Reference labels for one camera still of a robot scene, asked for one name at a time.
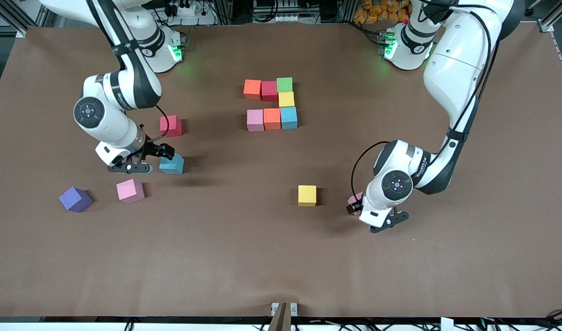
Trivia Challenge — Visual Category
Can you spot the orange foam cube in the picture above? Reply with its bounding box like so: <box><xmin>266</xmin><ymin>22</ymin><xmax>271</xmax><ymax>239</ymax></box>
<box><xmin>263</xmin><ymin>108</ymin><xmax>281</xmax><ymax>130</ymax></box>
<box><xmin>243</xmin><ymin>79</ymin><xmax>262</xmax><ymax>101</ymax></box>

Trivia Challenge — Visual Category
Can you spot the blue foam cube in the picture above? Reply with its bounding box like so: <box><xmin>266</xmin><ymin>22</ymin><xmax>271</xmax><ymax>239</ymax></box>
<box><xmin>280</xmin><ymin>107</ymin><xmax>298</xmax><ymax>130</ymax></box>
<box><xmin>159</xmin><ymin>154</ymin><xmax>185</xmax><ymax>175</ymax></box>

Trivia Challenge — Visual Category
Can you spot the purple foam cube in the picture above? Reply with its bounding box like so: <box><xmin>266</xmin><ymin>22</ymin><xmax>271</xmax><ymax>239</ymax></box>
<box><xmin>58</xmin><ymin>187</ymin><xmax>93</xmax><ymax>213</ymax></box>

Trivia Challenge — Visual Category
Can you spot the brown paper table cover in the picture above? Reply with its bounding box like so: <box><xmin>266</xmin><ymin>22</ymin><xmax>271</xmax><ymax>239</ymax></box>
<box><xmin>0</xmin><ymin>22</ymin><xmax>562</xmax><ymax>319</ymax></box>

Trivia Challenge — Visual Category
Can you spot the brown vertical bar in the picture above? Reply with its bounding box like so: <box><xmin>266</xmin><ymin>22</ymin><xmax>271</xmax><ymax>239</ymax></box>
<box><xmin>268</xmin><ymin>302</ymin><xmax>292</xmax><ymax>331</ymax></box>

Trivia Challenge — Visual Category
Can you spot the white power strip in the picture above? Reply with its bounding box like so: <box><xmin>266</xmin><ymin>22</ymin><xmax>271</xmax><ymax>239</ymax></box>
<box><xmin>164</xmin><ymin>0</ymin><xmax>217</xmax><ymax>26</ymax></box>
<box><xmin>263</xmin><ymin>13</ymin><xmax>311</xmax><ymax>23</ymax></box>

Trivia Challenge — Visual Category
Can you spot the pile of orange bags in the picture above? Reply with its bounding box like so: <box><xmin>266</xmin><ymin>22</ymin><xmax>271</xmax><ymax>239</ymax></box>
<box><xmin>353</xmin><ymin>0</ymin><xmax>413</xmax><ymax>24</ymax></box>

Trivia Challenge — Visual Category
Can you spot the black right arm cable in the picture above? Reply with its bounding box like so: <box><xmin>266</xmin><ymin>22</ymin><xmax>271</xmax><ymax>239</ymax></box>
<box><xmin>145</xmin><ymin>105</ymin><xmax>170</xmax><ymax>141</ymax></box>

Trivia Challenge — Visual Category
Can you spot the silver metal bracket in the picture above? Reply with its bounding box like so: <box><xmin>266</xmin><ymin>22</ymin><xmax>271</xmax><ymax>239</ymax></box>
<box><xmin>271</xmin><ymin>302</ymin><xmax>298</xmax><ymax>317</ymax></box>

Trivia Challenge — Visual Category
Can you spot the aluminium frame profile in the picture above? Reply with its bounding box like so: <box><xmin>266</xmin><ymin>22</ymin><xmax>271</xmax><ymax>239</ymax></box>
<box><xmin>536</xmin><ymin>0</ymin><xmax>562</xmax><ymax>33</ymax></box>
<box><xmin>0</xmin><ymin>0</ymin><xmax>29</xmax><ymax>38</ymax></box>

